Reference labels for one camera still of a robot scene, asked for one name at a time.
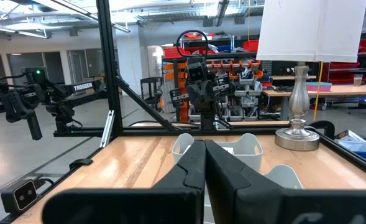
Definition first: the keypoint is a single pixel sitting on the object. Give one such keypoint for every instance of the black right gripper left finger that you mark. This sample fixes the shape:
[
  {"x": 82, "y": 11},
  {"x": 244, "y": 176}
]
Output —
[{"x": 185, "y": 177}]

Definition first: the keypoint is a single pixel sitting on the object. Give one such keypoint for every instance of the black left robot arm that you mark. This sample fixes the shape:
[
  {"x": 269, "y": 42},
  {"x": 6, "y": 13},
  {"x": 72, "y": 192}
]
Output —
[{"x": 207, "y": 119}]

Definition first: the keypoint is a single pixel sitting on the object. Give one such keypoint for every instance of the black utility cart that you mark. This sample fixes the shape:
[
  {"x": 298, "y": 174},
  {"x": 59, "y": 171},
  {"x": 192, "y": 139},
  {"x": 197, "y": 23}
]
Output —
[{"x": 151, "y": 78}]

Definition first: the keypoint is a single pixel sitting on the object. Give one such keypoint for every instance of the black depth camera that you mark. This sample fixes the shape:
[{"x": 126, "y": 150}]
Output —
[{"x": 22, "y": 196}]

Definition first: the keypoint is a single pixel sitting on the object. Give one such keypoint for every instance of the table lamp white shade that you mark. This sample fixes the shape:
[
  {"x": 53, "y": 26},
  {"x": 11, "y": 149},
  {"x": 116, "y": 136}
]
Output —
[{"x": 310, "y": 31}]

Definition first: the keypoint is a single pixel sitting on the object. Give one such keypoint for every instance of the wooden workbench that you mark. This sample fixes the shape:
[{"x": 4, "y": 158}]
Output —
[{"x": 341, "y": 90}]

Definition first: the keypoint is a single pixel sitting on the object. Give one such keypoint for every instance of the black C-clamp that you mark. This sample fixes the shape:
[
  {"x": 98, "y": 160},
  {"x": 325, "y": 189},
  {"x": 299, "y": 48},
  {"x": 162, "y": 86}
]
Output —
[{"x": 328, "y": 126}]

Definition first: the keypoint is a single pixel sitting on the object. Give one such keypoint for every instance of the small black table clip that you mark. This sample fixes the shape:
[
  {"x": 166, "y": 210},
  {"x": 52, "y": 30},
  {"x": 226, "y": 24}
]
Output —
[{"x": 81, "y": 162}]

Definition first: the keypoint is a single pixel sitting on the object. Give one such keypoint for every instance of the clear plastic cup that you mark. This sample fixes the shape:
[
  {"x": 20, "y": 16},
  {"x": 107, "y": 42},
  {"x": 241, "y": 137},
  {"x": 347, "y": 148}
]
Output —
[{"x": 358, "y": 80}]

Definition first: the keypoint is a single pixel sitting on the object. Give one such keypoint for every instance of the silver metal bar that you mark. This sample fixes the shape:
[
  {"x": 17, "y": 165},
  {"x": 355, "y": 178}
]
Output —
[{"x": 107, "y": 127}]

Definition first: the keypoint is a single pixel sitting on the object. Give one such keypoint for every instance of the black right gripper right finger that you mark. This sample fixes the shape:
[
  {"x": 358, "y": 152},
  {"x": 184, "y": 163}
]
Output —
[{"x": 226, "y": 180}]

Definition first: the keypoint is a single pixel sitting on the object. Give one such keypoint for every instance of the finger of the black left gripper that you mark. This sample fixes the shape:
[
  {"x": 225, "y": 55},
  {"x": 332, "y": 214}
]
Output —
[
  {"x": 223, "y": 85},
  {"x": 179, "y": 98}
]

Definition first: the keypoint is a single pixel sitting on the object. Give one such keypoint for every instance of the black aluminium extrusion frame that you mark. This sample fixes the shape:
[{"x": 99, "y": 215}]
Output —
[{"x": 109, "y": 77}]

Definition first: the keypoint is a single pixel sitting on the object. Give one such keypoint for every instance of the light grey plastic bin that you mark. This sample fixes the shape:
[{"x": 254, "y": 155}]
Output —
[
  {"x": 248, "y": 152},
  {"x": 283, "y": 179}
]

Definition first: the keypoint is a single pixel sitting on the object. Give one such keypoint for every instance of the white square booklet with picture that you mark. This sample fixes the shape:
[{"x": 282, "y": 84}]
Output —
[{"x": 229, "y": 150}]

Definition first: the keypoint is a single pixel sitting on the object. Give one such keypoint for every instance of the metal shelf with orange bins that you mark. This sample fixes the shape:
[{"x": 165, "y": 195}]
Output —
[{"x": 171, "y": 74}]

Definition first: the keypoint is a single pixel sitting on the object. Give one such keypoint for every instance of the teal and pink box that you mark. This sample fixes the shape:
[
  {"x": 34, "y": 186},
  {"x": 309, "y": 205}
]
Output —
[{"x": 319, "y": 87}]

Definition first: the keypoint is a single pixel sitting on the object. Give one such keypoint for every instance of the white box with photo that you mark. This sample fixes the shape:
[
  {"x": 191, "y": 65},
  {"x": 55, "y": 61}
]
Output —
[{"x": 342, "y": 134}]

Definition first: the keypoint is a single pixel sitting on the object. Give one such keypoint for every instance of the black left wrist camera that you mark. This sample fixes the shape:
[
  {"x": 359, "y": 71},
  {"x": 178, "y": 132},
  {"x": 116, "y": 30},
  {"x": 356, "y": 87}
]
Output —
[{"x": 196, "y": 73}]

